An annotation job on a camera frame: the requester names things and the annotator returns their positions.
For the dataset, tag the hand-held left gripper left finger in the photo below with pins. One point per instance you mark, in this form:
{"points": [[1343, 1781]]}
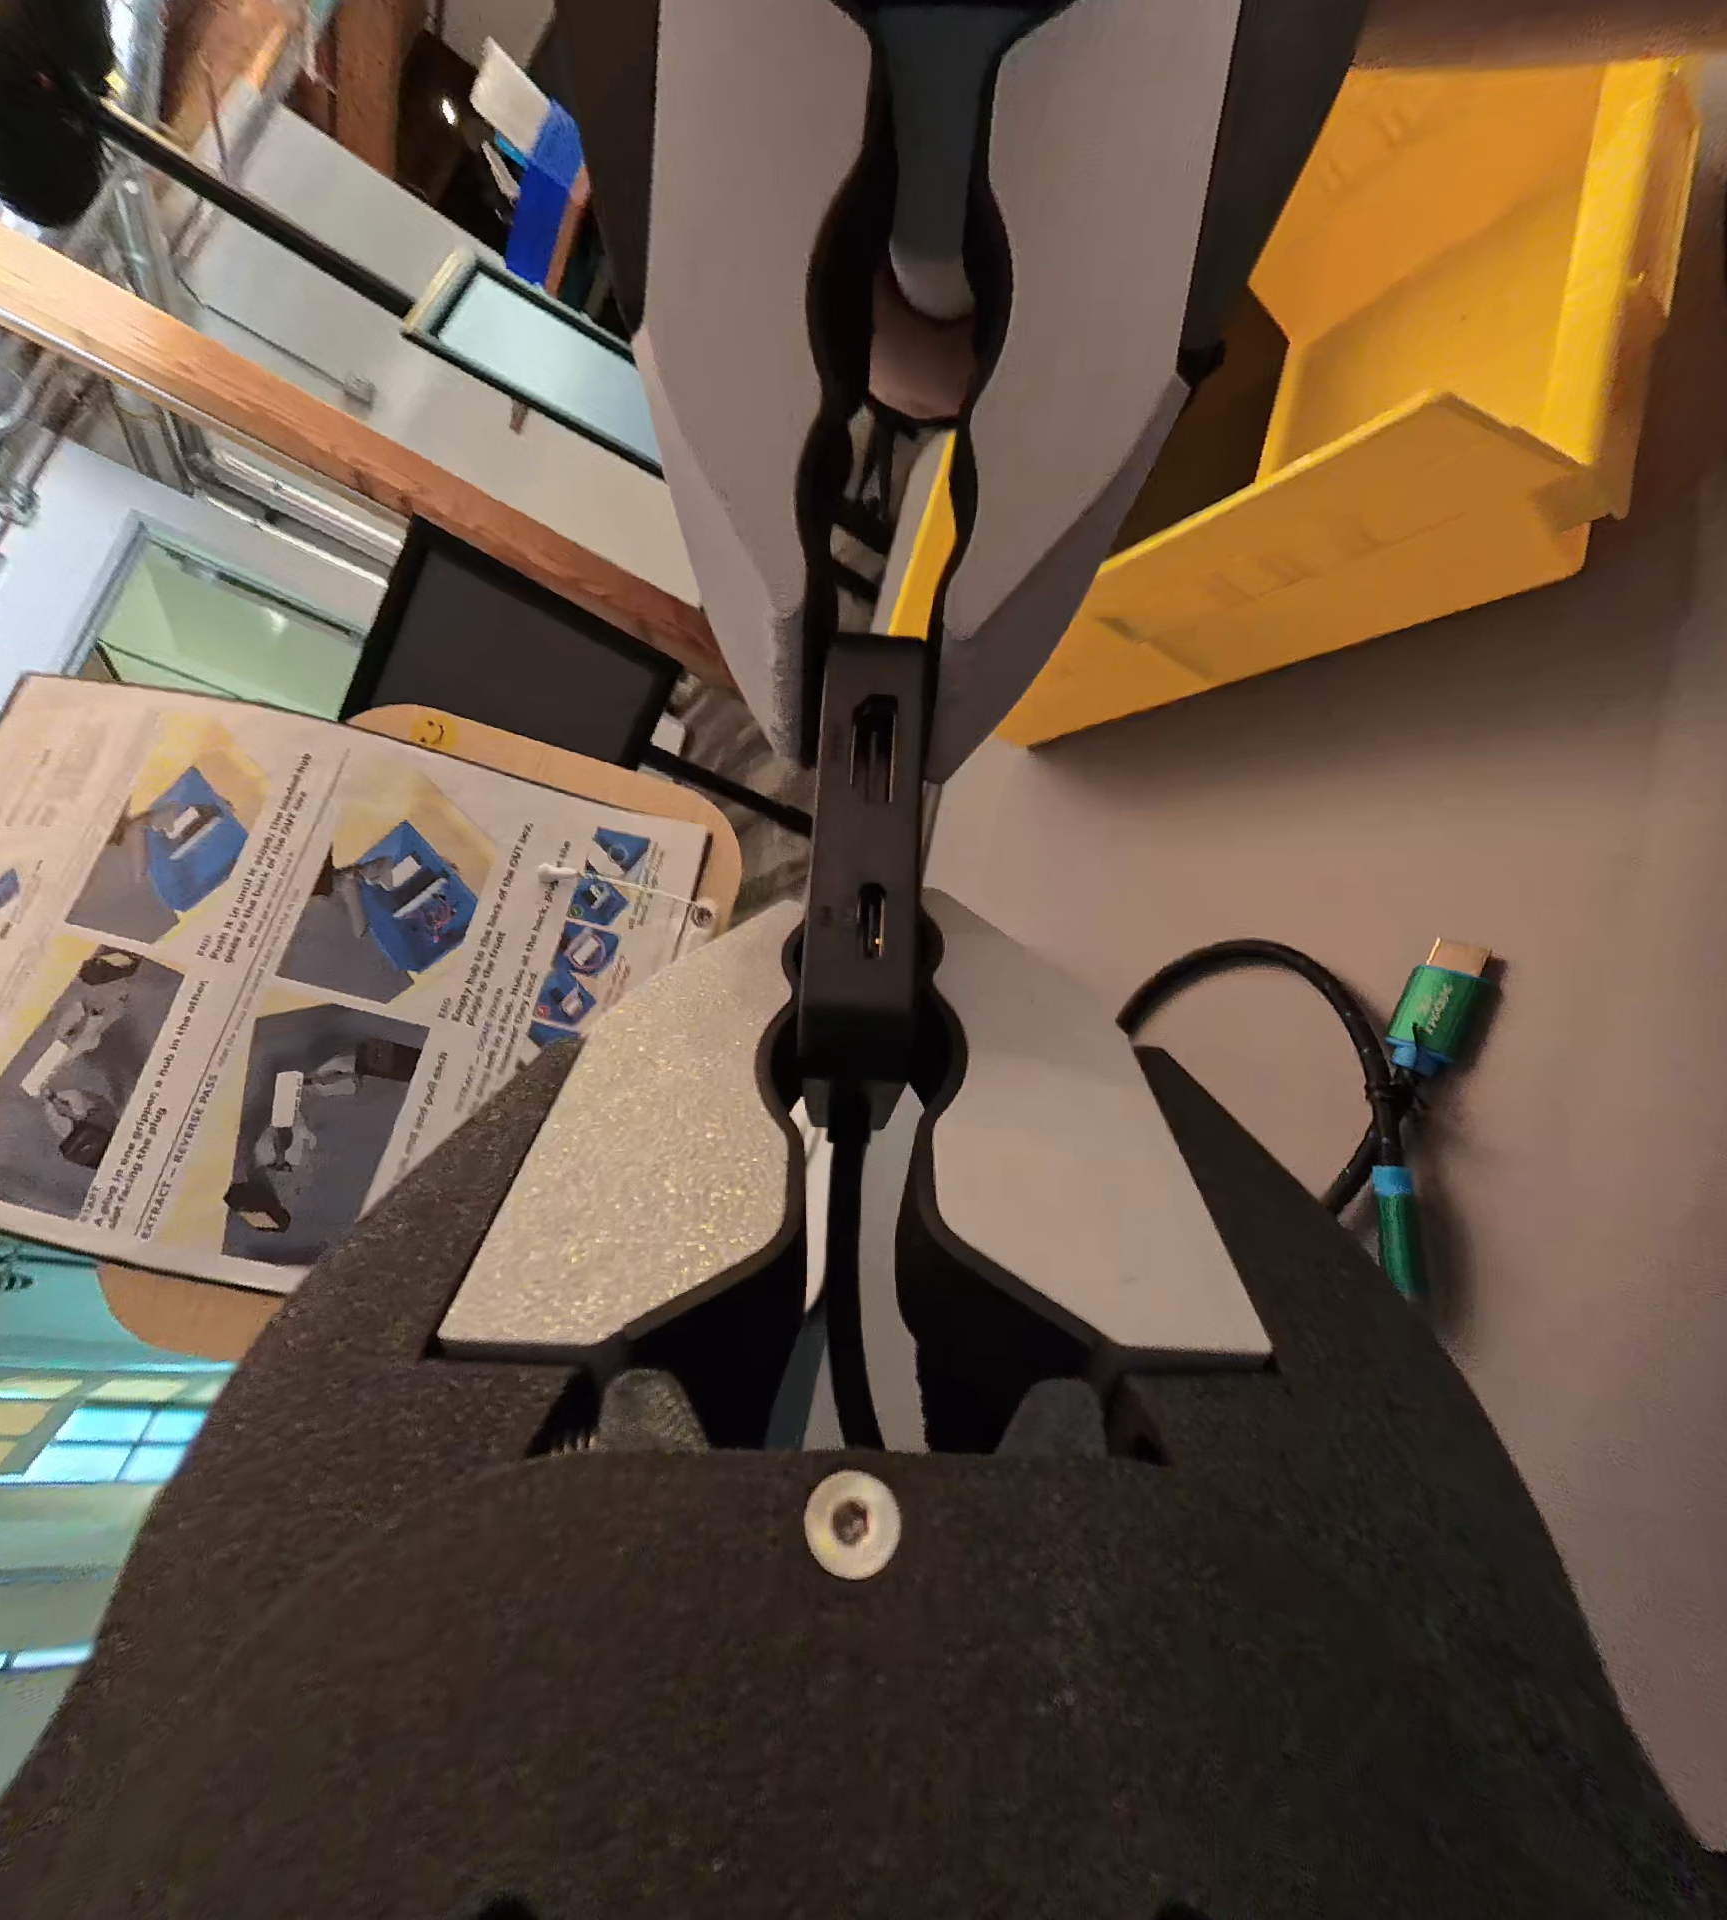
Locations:
{"points": [[624, 1187]]}

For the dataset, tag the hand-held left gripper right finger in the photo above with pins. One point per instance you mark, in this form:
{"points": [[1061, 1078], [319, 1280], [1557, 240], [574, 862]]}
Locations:
{"points": [[1090, 1187]]}

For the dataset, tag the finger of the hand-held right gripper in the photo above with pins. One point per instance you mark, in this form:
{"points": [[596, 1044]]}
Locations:
{"points": [[744, 300], [1104, 271]]}

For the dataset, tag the yellow plastic bin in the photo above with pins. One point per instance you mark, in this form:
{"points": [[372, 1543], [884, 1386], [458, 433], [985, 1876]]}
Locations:
{"points": [[1404, 361]]}

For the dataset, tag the dark grey usb hub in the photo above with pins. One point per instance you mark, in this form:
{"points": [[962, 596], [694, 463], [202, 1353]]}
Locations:
{"points": [[871, 812]]}

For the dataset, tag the blue storage bin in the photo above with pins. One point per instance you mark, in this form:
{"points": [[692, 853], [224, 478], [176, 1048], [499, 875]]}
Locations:
{"points": [[549, 196]]}

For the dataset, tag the black sign stand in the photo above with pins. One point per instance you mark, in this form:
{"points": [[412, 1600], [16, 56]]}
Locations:
{"points": [[503, 646]]}

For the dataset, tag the instruction sheet on wooden board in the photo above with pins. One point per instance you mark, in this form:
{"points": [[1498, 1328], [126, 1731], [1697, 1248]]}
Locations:
{"points": [[235, 961]]}

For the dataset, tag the wooden beam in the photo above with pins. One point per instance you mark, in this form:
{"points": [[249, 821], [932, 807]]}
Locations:
{"points": [[294, 405]]}

